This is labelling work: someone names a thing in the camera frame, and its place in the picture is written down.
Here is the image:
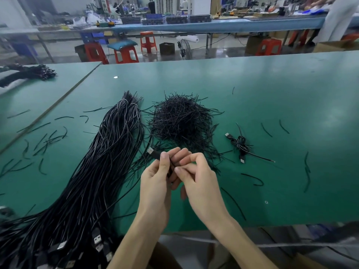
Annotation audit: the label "person's left hand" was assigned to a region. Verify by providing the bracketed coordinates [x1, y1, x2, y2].
[136, 147, 193, 225]

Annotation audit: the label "person's right hand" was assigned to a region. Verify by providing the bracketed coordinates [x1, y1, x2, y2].
[174, 152, 234, 226]

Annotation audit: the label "black usb cable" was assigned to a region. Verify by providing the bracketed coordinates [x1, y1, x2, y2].
[224, 123, 276, 164]
[128, 147, 176, 194]

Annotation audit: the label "person's right forearm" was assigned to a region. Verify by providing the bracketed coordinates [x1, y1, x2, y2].
[208, 214, 279, 269]

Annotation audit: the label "person's left forearm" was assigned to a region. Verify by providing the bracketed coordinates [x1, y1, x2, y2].
[107, 214, 166, 269]

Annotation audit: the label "pile of black twist ties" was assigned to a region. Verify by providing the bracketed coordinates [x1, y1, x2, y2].
[140, 92, 225, 174]

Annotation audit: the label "black floor fan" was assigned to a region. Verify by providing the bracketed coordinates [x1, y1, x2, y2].
[177, 39, 193, 61]

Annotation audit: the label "black square box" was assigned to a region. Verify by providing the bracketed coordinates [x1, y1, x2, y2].
[159, 42, 175, 56]

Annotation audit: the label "red stool with blue cushion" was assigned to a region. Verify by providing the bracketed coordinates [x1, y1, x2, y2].
[107, 40, 140, 64]

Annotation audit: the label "red plastic stool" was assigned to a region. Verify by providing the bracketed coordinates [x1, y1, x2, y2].
[140, 31, 158, 54]
[84, 43, 109, 65]
[288, 30, 309, 46]
[256, 38, 283, 56]

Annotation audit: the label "scattered black twist ties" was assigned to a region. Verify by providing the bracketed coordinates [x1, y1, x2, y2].
[0, 107, 113, 197]

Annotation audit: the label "long blue workbench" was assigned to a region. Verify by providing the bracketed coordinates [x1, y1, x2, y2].
[0, 14, 359, 63]

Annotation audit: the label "stack of black trays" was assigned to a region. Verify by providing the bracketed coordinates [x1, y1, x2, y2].
[142, 14, 212, 25]

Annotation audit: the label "blue plastic crates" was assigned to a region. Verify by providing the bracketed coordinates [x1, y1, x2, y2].
[80, 32, 109, 45]

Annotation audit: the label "cardboard box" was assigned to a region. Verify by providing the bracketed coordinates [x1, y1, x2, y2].
[312, 40, 359, 53]

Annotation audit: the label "tied black usb cable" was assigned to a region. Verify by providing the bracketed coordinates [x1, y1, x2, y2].
[224, 123, 276, 164]

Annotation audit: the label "large bundle of black cables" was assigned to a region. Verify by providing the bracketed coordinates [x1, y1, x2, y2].
[0, 91, 145, 269]

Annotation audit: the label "small bundle of black cables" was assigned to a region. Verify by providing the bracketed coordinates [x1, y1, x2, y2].
[0, 64, 57, 88]

